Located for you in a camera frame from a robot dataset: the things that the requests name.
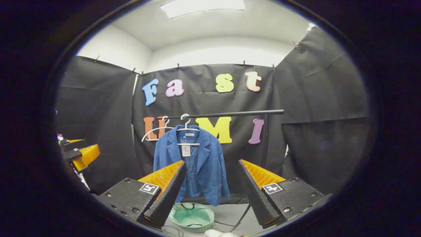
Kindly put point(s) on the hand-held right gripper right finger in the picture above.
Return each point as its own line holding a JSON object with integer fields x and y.
{"x": 258, "y": 200}

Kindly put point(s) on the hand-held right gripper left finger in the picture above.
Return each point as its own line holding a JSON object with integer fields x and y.
{"x": 169, "y": 197}

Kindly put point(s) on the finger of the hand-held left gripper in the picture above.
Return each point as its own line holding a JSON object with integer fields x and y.
{"x": 86, "y": 154}
{"x": 74, "y": 141}

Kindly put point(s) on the green laundry hamper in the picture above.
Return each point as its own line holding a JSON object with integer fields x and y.
{"x": 190, "y": 217}

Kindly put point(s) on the white clothes hanger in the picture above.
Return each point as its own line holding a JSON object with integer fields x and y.
{"x": 154, "y": 130}
{"x": 189, "y": 144}

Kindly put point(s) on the black clothes rack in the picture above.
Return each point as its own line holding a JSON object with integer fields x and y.
{"x": 230, "y": 114}

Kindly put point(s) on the black backdrop cloth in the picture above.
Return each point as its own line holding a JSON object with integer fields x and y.
{"x": 98, "y": 108}

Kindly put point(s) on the white cloth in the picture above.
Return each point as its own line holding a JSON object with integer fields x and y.
{"x": 218, "y": 233}

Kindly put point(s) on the small ceiling light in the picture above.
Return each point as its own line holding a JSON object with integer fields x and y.
{"x": 311, "y": 27}

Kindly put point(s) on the ceiling light panel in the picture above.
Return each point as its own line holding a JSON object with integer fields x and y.
{"x": 200, "y": 6}

